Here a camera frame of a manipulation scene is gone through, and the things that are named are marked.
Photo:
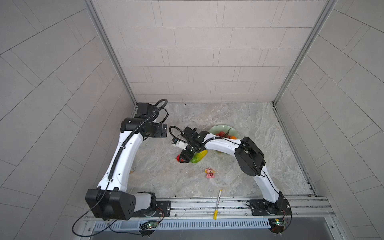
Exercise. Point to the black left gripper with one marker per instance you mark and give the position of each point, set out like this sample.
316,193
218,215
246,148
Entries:
158,132

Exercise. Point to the left controller circuit board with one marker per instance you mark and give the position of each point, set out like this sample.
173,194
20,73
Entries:
150,225

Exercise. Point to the green yellow fake papaya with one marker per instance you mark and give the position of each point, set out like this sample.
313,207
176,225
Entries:
198,157

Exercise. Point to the yellow white pen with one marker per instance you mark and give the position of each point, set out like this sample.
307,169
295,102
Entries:
217,205

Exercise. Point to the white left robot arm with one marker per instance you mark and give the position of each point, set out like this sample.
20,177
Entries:
111,200

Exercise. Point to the red lychee bunch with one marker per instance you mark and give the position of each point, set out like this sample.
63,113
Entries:
224,134

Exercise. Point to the pale green fruit bowl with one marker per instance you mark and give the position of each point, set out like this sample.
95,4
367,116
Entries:
226,146

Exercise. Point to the aluminium corner post left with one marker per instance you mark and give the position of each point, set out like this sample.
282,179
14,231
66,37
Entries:
90,7

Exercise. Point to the pink pig toy figure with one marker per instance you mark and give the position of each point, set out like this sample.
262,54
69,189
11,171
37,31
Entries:
210,173

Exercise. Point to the controller circuit board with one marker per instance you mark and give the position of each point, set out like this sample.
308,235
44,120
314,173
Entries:
277,226
150,225

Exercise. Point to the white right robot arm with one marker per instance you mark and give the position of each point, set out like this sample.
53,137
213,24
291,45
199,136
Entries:
251,161

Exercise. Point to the aluminium corner post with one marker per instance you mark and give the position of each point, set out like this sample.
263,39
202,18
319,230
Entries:
324,14
90,7

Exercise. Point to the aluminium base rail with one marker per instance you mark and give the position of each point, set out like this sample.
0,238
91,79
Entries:
233,208

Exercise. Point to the red yellow fake mango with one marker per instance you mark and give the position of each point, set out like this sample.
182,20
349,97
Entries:
179,158

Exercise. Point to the right controller circuit board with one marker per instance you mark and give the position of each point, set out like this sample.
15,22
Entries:
277,226

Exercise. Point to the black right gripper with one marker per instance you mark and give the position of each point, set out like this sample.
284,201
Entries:
188,155

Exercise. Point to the aluminium corner post right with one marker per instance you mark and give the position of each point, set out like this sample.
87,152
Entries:
324,14

